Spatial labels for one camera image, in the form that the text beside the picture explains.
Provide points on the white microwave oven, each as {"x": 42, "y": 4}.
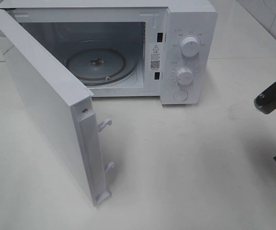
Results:
{"x": 66, "y": 27}

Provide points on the white warning label sticker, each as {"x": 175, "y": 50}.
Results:
{"x": 155, "y": 56}

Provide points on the white microwave door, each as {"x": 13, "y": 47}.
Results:
{"x": 59, "y": 104}

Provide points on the glass microwave turntable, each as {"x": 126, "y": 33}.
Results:
{"x": 100, "y": 66}

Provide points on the white microwave knob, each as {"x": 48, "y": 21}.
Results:
{"x": 184, "y": 76}
{"x": 189, "y": 46}

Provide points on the white round door button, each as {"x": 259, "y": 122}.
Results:
{"x": 180, "y": 95}

